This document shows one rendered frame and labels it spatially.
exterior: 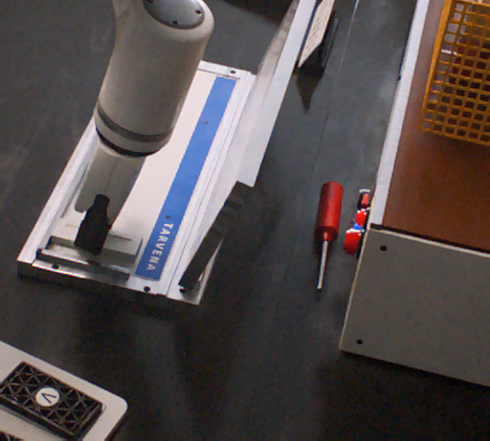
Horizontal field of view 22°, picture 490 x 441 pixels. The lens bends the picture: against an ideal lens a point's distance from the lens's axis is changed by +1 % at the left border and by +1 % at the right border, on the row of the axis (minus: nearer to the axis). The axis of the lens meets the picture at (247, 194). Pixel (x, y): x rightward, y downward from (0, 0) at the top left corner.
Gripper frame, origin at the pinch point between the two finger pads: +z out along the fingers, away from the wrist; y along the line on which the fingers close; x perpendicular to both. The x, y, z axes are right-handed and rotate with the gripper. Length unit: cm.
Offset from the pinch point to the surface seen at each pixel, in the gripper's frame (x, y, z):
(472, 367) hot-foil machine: 42.9, 5.9, -7.6
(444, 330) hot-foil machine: 38.2, 5.9, -11.1
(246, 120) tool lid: 11.4, -19.3, -6.9
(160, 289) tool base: 9.3, 4.8, 0.5
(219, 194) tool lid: 11.4, -5.0, -6.9
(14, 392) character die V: -0.4, 22.5, 3.4
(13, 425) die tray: 0.8, 25.9, 3.7
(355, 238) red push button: 26.4, 0.1, -13.1
